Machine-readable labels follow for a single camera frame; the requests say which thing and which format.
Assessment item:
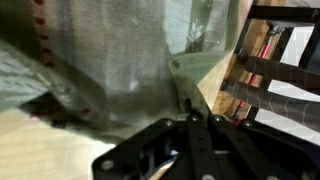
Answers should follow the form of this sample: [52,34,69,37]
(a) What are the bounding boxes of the red-handled tool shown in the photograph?
[233,24,286,126]

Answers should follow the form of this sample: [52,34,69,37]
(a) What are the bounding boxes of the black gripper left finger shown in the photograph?
[92,98,214,180]

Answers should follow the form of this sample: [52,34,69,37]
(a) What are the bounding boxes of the grey striped padded tube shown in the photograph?
[221,79,320,133]
[244,55,320,92]

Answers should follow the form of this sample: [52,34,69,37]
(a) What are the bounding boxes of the green patterned towel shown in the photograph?
[0,0,242,142]

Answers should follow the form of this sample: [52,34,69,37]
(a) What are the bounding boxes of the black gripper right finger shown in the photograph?
[206,114,320,180]

